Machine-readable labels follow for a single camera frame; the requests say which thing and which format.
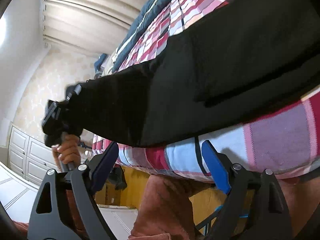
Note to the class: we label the white drawer cabinet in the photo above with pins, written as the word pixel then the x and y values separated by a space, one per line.
pixel 28 157

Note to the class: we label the beige curtain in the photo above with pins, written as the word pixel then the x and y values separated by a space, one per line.
pixel 91 26

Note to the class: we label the person's left hand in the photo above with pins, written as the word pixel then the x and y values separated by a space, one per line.
pixel 67 152

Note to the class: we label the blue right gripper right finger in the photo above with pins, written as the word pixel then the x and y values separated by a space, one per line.
pixel 218 164

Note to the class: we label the dark blue quilt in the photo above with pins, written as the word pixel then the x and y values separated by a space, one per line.
pixel 150 10

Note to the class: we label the black pants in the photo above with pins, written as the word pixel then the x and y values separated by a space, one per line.
pixel 240 61

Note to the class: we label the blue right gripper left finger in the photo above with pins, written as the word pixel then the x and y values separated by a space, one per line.
pixel 101 166

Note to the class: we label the plaid bed blanket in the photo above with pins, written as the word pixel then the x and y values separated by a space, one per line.
pixel 285 140

